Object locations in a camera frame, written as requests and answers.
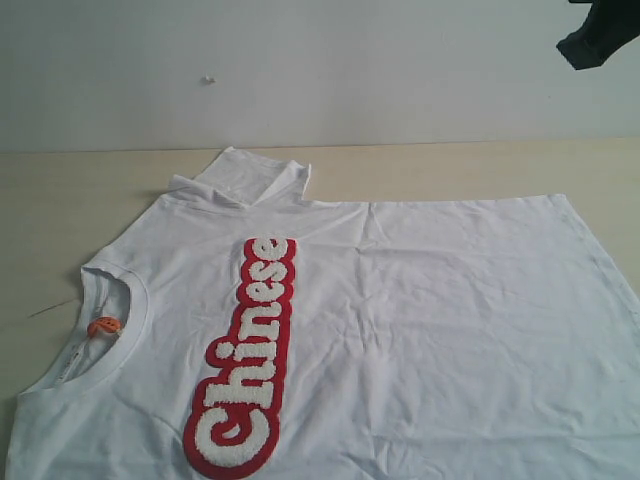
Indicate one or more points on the small white wall hook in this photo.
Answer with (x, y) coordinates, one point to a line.
(207, 79)

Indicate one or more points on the orange loop tag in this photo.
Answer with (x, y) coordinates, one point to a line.
(104, 325)

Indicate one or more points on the white t-shirt red lettering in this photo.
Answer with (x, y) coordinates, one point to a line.
(266, 336)

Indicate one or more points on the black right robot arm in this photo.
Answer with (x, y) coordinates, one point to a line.
(609, 25)

